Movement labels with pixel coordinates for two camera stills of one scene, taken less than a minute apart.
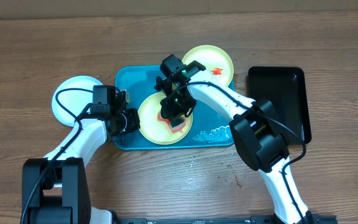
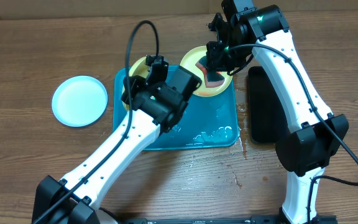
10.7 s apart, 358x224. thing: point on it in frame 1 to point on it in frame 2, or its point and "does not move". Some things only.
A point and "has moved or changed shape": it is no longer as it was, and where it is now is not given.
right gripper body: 181,104 to 228,56
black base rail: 225,220 does not move
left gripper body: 126,122 to 137,87
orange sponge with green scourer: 176,129 has moved or changed shape
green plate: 156,130 to 140,68
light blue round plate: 71,96 does not move
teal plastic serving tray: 211,126 does not move
